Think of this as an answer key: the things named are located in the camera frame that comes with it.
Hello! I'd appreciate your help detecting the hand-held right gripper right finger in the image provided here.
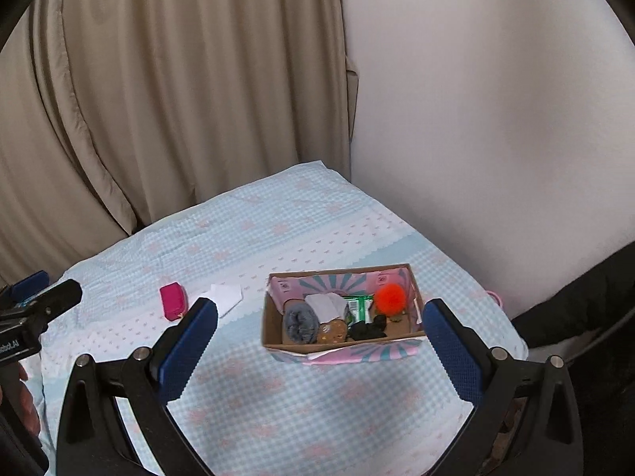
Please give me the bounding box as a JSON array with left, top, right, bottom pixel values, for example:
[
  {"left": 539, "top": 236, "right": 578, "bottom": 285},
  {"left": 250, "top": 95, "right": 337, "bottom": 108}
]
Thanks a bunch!
[{"left": 421, "top": 298, "right": 584, "bottom": 476}]

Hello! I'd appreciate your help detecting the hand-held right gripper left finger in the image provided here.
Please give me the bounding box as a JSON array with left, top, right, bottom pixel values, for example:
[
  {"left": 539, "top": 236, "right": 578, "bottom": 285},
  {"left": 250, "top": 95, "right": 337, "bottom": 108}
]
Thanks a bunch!
[{"left": 56, "top": 296, "right": 219, "bottom": 476}]

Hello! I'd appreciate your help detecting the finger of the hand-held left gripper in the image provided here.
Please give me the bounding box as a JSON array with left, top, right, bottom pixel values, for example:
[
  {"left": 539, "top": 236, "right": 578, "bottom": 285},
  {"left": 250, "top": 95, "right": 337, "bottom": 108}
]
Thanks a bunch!
[
  {"left": 29, "top": 278, "right": 83, "bottom": 326},
  {"left": 10, "top": 271, "right": 51, "bottom": 303}
]

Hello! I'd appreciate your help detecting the orange pompom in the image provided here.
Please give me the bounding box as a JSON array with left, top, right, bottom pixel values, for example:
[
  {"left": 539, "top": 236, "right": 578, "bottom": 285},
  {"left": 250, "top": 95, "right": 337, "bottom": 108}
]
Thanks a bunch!
[{"left": 372, "top": 284, "right": 410, "bottom": 316}]

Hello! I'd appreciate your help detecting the black sock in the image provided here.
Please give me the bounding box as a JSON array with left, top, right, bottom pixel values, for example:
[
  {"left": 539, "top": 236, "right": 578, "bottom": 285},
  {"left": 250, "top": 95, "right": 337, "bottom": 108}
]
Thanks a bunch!
[{"left": 347, "top": 315, "right": 389, "bottom": 342}]

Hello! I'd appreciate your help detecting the green packet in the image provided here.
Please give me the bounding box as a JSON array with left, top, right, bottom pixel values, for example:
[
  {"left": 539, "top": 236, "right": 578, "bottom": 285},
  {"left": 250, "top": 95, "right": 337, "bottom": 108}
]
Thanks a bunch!
[{"left": 344, "top": 294, "right": 374, "bottom": 323}]

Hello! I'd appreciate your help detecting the pink printed cardboard box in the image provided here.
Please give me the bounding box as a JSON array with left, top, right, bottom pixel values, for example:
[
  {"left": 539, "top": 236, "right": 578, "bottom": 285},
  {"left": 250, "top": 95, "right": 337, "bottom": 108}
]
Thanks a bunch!
[{"left": 261, "top": 263, "right": 428, "bottom": 367}]

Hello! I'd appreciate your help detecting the grey sock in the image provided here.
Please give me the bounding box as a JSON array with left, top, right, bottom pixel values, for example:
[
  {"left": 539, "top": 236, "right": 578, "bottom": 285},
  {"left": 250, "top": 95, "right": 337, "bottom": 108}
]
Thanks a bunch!
[{"left": 283, "top": 305, "right": 321, "bottom": 344}]

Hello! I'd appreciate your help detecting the brown plush toy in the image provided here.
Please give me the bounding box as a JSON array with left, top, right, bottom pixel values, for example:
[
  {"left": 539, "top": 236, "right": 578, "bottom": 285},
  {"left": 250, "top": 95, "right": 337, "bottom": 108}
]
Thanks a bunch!
[{"left": 317, "top": 320, "right": 351, "bottom": 344}]

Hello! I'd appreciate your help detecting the white grey cloth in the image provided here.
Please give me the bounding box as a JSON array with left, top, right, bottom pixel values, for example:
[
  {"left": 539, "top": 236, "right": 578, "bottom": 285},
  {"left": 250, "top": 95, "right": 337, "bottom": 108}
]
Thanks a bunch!
[{"left": 304, "top": 294, "right": 351, "bottom": 323}]

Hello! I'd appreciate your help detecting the person's left hand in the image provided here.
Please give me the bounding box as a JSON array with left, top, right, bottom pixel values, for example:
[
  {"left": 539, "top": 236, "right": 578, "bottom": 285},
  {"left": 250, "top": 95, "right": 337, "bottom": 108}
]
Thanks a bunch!
[{"left": 0, "top": 362, "right": 41, "bottom": 438}]

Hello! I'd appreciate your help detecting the pink sponge block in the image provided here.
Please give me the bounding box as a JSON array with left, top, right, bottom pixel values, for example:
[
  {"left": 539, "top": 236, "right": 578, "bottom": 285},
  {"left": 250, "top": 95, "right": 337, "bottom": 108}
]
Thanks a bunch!
[{"left": 160, "top": 282, "right": 188, "bottom": 321}]

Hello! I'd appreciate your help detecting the white paper tissue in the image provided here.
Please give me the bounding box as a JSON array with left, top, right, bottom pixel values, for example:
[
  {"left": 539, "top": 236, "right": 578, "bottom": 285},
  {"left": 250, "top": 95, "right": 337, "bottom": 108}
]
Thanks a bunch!
[{"left": 206, "top": 284, "right": 244, "bottom": 319}]

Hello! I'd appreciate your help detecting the light blue checked bed sheet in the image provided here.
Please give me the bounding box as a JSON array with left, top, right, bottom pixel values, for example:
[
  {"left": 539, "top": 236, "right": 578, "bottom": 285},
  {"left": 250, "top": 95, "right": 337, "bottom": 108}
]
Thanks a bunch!
[{"left": 20, "top": 161, "right": 527, "bottom": 476}]

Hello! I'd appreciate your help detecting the black garment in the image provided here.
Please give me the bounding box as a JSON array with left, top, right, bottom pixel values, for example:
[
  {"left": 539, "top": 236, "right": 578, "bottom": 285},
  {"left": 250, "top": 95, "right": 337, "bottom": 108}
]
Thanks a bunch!
[{"left": 511, "top": 243, "right": 635, "bottom": 476}]

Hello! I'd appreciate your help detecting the beige curtain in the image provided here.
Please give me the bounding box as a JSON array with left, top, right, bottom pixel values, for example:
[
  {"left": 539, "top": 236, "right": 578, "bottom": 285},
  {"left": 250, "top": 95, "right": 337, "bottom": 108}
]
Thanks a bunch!
[{"left": 0, "top": 0, "right": 361, "bottom": 284}]

